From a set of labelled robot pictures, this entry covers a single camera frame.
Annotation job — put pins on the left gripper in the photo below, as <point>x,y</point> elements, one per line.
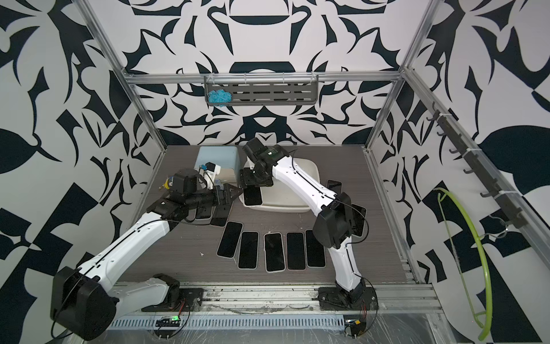
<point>218,201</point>

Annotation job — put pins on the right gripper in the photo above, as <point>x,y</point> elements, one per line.
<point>244,175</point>

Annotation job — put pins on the white plastic storage tub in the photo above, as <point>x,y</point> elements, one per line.
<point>280,198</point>

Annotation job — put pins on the black phone pink case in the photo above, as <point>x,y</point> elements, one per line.
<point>248,253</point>

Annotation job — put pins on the black phone white case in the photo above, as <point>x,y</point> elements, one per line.
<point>296,255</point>

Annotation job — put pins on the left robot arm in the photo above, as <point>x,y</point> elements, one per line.
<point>85,300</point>

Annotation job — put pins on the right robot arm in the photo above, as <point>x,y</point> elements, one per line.
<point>335,223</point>

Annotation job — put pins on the light blue drawer box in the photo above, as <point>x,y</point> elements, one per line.
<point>227,157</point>

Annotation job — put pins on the teal crumpled cloth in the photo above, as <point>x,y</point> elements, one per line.
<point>219,97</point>

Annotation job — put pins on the left controller board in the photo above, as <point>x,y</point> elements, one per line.
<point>168,322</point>

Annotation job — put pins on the controller board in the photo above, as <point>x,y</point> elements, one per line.
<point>354,328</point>
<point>168,322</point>

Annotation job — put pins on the right controller board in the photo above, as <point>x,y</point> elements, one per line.
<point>354,328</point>

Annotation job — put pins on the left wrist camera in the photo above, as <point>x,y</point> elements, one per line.
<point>209,171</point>

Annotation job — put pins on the small plush toy keychain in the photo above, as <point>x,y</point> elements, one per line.
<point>167,184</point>

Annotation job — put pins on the grey slotted wall shelf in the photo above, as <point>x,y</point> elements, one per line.
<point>266,89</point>

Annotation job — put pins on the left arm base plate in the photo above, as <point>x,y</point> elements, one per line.
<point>189,300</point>

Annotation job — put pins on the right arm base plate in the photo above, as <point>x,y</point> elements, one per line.
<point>361,298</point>

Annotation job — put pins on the white ventilated cable duct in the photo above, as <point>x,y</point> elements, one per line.
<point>197,322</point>

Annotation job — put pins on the dark hook rail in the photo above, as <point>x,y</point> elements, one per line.
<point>479,164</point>

